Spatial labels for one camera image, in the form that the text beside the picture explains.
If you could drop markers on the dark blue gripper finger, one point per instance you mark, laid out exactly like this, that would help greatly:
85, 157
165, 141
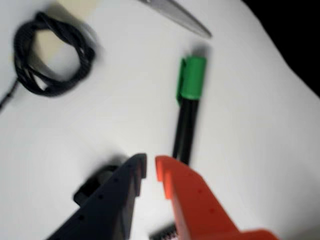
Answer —
107, 205

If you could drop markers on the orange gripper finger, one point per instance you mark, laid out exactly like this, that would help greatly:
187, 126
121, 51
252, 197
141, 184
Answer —
195, 205

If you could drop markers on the green and black marker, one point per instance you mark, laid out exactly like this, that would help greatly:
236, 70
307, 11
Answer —
192, 77

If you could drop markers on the black AA battery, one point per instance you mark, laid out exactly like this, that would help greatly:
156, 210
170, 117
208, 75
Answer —
162, 231

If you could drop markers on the pale yellow tape patch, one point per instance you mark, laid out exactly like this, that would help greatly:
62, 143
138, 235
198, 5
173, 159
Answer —
65, 12

